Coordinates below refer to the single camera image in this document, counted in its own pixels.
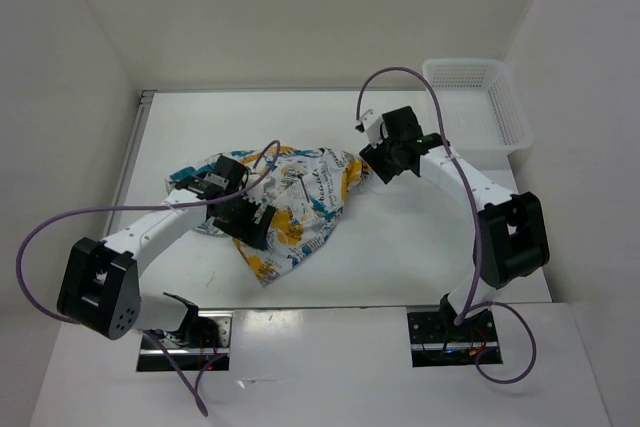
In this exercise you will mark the white plastic basket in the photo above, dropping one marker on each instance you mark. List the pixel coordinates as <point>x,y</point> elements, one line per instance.
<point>481,108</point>

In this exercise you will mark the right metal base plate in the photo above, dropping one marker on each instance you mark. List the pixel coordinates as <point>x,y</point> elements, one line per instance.
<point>433,344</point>

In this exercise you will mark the aluminium rail frame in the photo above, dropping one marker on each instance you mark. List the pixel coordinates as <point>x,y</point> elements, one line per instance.
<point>118,141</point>

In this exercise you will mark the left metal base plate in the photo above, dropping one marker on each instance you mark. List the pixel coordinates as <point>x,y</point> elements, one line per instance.
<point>208,350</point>

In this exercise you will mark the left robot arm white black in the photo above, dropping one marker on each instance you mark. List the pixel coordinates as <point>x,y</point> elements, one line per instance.
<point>100,287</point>

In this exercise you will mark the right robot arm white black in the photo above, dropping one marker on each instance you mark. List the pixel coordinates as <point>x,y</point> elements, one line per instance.
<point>510,239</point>

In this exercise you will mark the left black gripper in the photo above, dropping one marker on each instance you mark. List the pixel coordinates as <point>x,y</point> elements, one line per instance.
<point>249,232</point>

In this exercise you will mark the metal base plate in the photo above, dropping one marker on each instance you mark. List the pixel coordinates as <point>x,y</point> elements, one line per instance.
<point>208,350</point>
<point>433,344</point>

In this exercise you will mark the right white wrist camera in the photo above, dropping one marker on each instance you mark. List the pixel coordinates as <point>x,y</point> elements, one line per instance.
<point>373,126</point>

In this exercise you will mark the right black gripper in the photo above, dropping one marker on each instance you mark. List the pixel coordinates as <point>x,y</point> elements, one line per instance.
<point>372,156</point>

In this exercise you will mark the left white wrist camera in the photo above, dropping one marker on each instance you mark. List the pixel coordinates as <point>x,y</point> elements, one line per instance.
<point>268,189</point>

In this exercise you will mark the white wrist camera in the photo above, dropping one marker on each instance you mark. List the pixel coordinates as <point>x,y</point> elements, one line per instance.
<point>268,189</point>
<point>373,126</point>

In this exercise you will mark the patterned white teal yellow shorts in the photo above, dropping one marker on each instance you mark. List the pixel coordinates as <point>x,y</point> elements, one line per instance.
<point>315,184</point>

